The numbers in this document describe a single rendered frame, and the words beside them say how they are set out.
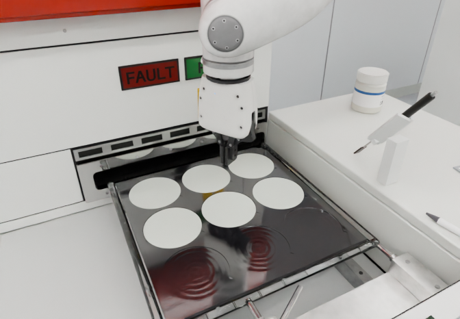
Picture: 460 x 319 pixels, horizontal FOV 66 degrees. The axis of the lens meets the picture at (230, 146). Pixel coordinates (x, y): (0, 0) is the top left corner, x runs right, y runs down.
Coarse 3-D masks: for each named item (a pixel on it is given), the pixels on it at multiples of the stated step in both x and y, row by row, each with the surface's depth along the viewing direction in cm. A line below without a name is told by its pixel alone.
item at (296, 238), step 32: (128, 192) 70; (192, 192) 70; (256, 224) 62; (288, 224) 62; (320, 224) 62; (160, 256) 56; (192, 256) 56; (224, 256) 56; (256, 256) 56; (288, 256) 56; (320, 256) 56; (160, 288) 51; (192, 288) 51; (224, 288) 51; (256, 288) 51
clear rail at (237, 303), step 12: (372, 240) 58; (348, 252) 56; (360, 252) 57; (324, 264) 54; (336, 264) 55; (288, 276) 52; (300, 276) 52; (264, 288) 50; (276, 288) 51; (240, 300) 49; (252, 300) 49; (204, 312) 47; (216, 312) 47; (228, 312) 48
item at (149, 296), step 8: (112, 184) 72; (112, 192) 69; (112, 200) 68; (120, 208) 65; (120, 216) 63; (120, 224) 62; (128, 224) 62; (128, 232) 60; (128, 240) 58; (128, 248) 58; (136, 248) 57; (136, 256) 55; (136, 264) 54; (136, 272) 53; (144, 272) 53; (144, 280) 52; (144, 288) 50; (152, 288) 51; (144, 296) 50; (152, 296) 49; (152, 304) 48; (152, 312) 47; (160, 312) 47
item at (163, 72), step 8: (152, 64) 69; (160, 64) 69; (168, 64) 70; (176, 64) 71; (128, 72) 67; (136, 72) 68; (144, 72) 69; (152, 72) 69; (160, 72) 70; (168, 72) 71; (176, 72) 72; (128, 80) 68; (136, 80) 69; (144, 80) 70; (152, 80) 70; (160, 80) 71; (168, 80) 72
